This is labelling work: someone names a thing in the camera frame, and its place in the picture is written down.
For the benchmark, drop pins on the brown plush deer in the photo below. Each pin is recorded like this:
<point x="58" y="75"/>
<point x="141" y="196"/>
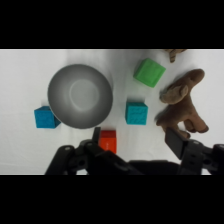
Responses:
<point x="181" y="106"/>

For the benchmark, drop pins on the green cube block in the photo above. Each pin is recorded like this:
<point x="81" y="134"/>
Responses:
<point x="149" y="72"/>

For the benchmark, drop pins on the grey metal bowl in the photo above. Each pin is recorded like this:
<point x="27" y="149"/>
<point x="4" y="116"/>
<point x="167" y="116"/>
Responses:
<point x="80" y="95"/>

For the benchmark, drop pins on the blue cube block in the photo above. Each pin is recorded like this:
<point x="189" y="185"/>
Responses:
<point x="43" y="117"/>

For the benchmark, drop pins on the teal cube block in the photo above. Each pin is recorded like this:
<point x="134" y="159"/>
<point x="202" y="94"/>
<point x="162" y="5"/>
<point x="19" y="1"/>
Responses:
<point x="136" y="113"/>

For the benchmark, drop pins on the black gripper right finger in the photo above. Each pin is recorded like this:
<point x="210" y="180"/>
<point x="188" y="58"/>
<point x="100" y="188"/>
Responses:
<point x="196" y="156"/>

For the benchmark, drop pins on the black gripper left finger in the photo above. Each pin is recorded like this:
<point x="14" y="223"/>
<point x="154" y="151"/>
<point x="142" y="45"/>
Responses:
<point x="75" y="160"/>

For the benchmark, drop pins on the orange cube block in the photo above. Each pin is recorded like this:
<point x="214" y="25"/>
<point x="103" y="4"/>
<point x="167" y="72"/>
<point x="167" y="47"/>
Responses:
<point x="108" y="140"/>

